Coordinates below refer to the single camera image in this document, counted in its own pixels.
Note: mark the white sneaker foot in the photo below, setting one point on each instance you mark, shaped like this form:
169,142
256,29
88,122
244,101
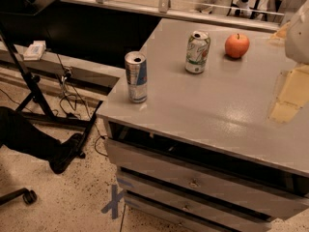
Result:
244,8

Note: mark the silver blue redbull can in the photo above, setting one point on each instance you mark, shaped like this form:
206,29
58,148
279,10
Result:
136,76

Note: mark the green white soda can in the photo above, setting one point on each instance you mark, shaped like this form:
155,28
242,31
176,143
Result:
198,47

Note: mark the black office chair base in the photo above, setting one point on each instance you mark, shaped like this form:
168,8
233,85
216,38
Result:
29,196

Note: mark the grey drawer cabinet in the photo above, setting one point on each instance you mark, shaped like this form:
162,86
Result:
202,151

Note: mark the black folding stand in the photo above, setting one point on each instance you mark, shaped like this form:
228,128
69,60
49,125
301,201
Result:
33,8

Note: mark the black shoe and trouser leg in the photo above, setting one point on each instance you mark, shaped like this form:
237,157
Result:
20,135

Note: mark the red orange apple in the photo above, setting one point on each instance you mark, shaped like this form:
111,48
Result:
236,45

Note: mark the metal railing with brackets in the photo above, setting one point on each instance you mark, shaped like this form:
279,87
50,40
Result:
205,11

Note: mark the white small box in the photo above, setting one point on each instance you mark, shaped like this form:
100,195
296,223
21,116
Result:
34,51

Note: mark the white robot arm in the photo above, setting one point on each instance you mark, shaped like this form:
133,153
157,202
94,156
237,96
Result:
297,38

